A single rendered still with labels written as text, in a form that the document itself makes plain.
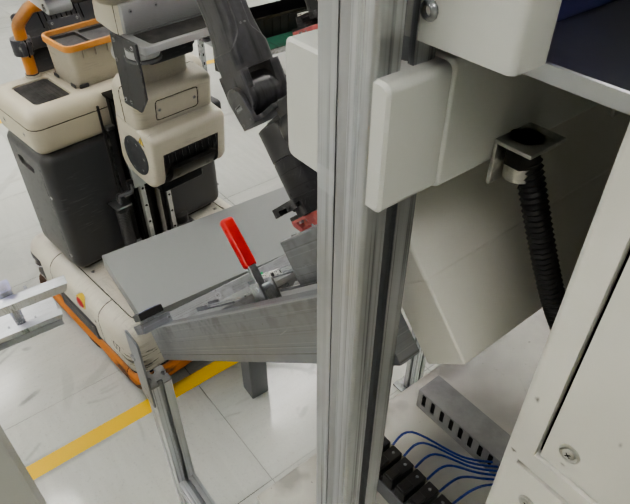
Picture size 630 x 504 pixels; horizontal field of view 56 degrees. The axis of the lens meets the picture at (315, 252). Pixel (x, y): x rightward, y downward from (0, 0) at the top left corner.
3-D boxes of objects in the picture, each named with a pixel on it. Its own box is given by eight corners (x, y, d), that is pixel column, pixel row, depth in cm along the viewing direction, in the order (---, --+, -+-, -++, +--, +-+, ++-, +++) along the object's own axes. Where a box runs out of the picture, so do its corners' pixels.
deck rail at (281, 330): (164, 360, 103) (148, 328, 103) (174, 354, 104) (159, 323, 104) (401, 366, 41) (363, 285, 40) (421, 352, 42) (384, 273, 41)
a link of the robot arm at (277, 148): (280, 120, 86) (248, 131, 83) (303, 101, 80) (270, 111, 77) (300, 163, 86) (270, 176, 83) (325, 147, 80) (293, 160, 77)
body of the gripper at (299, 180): (354, 185, 82) (331, 137, 82) (295, 212, 77) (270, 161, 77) (332, 197, 88) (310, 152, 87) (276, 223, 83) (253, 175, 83)
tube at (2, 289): (20, 329, 103) (17, 323, 103) (28, 326, 103) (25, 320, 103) (-4, 295, 57) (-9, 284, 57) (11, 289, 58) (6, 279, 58)
